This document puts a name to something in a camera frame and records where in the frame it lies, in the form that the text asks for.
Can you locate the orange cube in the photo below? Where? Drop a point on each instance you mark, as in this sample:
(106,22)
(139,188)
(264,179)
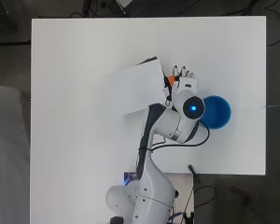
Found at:
(171,80)

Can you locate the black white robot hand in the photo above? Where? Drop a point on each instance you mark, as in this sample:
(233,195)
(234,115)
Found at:
(186,82)

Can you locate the black camera clamp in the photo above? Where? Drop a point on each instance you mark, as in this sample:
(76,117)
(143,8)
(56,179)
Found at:
(193,172)

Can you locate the wooden base board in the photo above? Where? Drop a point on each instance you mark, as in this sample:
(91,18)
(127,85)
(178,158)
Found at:
(182,199)

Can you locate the white paper sheet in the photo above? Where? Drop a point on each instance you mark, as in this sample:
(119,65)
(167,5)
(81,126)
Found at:
(137,88)

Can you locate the blue round tub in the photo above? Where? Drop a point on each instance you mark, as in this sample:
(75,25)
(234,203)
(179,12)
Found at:
(219,112)

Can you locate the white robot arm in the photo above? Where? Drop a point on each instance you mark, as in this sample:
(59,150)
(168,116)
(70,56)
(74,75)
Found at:
(155,186)

